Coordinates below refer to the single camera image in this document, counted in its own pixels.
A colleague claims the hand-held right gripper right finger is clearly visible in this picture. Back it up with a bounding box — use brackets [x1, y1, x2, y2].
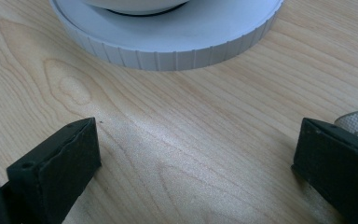
[291, 117, 358, 224]

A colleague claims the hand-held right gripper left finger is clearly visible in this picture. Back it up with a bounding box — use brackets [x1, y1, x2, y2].
[0, 117, 103, 224]

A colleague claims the round grey ribbed tray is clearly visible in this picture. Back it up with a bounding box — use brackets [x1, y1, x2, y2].
[48, 0, 284, 72]

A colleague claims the white bowl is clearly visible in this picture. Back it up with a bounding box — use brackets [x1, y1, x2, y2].
[81, 0, 190, 16]

